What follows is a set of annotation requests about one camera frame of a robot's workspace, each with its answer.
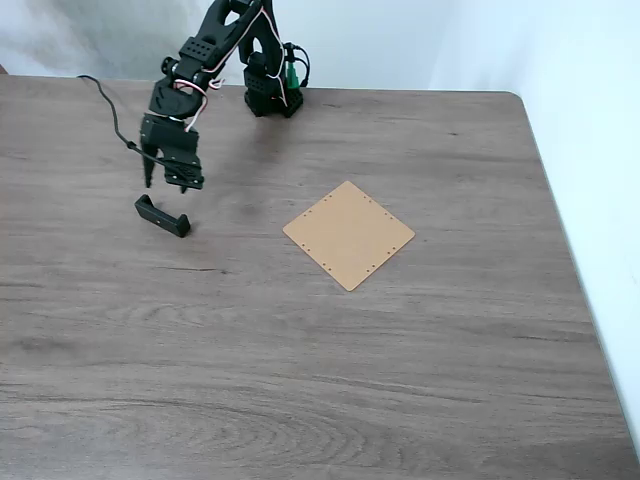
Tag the green controller board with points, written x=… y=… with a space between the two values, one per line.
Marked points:
x=291 y=75

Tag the tan square board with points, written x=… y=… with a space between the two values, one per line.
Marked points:
x=348 y=236

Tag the black U-shaped block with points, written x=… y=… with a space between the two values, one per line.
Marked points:
x=162 y=217

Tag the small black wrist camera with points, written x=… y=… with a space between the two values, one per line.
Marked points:
x=182 y=175

